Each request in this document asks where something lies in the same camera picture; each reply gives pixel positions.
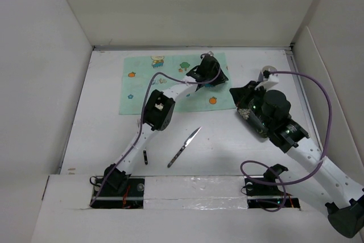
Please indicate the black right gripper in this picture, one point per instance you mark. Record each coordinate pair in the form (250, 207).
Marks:
(241, 94)

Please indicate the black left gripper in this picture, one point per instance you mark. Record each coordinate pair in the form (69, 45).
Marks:
(220, 79)

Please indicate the black floral rectangular plate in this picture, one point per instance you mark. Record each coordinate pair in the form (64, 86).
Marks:
(253, 115)

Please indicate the purple cup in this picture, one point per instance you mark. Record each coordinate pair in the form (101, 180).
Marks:
(265, 72)

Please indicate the green cartoon print cloth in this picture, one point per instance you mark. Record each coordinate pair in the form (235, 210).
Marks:
(139, 71)

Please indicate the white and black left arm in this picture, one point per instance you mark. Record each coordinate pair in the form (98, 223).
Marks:
(156, 115)

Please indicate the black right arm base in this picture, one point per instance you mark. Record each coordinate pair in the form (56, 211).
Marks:
(269, 198)

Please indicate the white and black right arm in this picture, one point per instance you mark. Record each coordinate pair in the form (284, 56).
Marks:
(336, 194)

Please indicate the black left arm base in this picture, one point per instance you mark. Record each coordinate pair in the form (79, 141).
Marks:
(132, 197)

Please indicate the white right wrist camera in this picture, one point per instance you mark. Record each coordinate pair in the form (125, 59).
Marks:
(271, 82)

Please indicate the knife with patterned handle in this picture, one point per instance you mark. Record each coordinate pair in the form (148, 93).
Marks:
(185, 144)

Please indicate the silver fork with patterned handle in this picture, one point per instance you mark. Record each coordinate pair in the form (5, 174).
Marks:
(145, 149)

